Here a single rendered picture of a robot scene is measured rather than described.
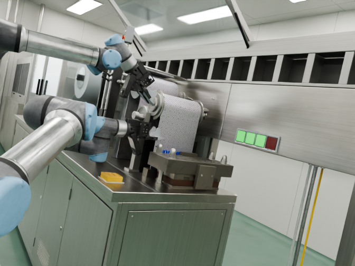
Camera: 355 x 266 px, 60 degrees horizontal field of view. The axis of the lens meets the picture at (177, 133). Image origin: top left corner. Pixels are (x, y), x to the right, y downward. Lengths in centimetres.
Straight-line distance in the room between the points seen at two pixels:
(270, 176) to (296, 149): 298
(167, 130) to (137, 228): 51
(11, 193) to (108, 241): 67
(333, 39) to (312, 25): 308
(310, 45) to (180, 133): 71
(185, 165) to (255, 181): 312
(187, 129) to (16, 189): 108
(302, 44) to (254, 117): 37
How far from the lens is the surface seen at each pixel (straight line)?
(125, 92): 142
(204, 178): 145
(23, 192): 68
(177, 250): 145
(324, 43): 139
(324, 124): 129
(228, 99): 163
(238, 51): 168
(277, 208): 425
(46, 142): 82
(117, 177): 130
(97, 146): 135
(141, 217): 127
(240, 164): 464
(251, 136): 147
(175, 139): 156
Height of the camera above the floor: 122
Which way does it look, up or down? 3 degrees down
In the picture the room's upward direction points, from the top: 12 degrees clockwise
